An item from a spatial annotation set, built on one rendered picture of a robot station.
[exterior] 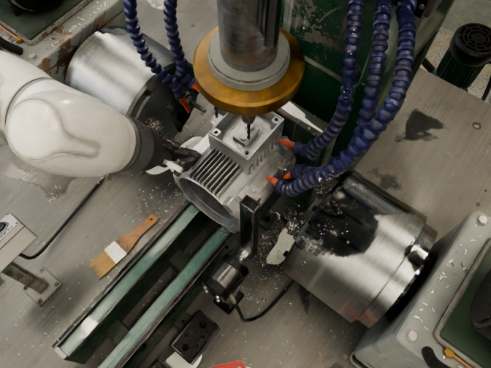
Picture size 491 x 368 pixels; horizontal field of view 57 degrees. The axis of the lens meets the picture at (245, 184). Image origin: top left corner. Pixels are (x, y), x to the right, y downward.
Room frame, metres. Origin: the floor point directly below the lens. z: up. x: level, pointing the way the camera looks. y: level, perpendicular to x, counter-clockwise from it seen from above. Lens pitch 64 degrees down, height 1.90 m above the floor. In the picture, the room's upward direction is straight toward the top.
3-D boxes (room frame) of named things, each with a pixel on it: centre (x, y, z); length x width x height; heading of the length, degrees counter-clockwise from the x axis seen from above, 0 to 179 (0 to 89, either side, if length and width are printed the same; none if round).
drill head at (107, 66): (0.68, 0.30, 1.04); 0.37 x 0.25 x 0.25; 52
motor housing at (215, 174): (0.46, 0.02, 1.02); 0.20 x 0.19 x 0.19; 142
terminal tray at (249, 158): (0.49, 0.00, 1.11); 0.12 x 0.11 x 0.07; 142
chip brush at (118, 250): (0.36, 0.30, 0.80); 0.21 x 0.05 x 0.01; 137
